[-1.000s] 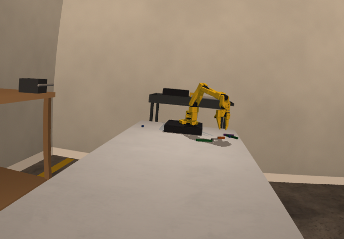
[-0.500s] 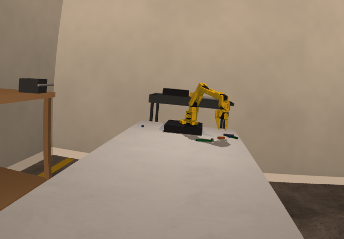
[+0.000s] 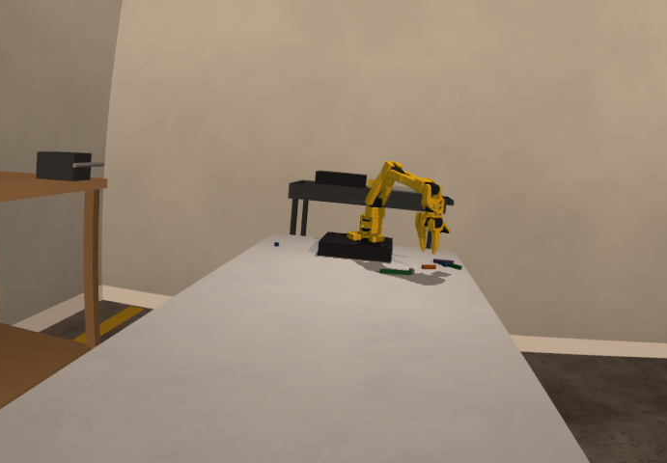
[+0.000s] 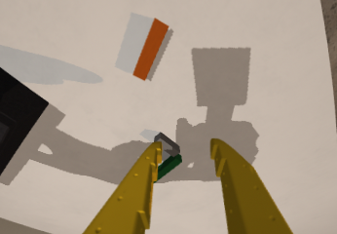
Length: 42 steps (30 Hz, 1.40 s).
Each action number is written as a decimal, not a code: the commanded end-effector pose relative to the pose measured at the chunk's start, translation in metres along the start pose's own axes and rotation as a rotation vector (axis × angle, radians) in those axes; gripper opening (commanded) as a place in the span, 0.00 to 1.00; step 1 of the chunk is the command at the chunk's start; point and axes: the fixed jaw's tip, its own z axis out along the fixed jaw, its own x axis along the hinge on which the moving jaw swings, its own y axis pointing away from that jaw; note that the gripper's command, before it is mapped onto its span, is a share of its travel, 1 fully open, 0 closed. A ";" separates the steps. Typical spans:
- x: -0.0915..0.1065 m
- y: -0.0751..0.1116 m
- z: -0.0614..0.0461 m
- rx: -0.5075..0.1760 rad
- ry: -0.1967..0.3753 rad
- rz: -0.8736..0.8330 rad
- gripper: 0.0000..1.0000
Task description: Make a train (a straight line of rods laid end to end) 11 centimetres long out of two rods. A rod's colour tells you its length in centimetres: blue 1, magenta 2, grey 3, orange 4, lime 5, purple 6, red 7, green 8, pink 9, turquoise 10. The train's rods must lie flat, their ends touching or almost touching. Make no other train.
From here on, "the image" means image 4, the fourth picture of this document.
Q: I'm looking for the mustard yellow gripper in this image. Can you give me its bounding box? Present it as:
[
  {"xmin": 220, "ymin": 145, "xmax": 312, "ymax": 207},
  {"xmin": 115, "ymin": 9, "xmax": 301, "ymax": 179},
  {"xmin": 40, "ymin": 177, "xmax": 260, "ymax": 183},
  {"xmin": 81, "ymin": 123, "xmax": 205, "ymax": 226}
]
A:
[{"xmin": 83, "ymin": 138, "xmax": 293, "ymax": 234}]

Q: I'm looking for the orange-brown rod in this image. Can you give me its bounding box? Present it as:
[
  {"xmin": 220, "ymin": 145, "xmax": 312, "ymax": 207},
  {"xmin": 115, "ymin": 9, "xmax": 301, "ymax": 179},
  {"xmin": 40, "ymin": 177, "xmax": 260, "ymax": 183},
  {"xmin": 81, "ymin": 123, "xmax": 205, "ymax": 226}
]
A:
[{"xmin": 133, "ymin": 19, "xmax": 169, "ymax": 81}]

